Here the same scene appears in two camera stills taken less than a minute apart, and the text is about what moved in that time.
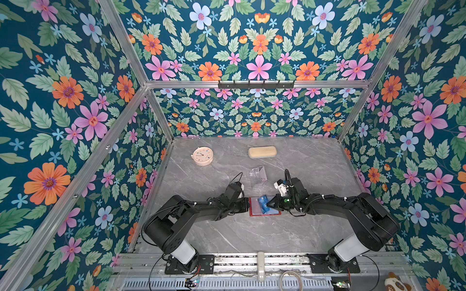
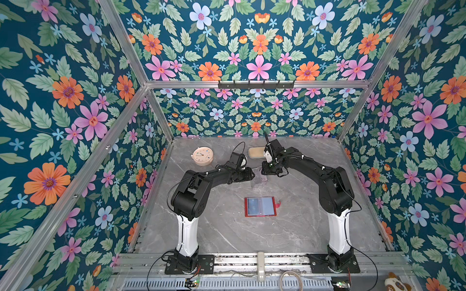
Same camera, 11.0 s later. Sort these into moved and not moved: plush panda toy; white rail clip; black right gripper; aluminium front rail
Moved: black right gripper
Not moved: plush panda toy; aluminium front rail; white rail clip
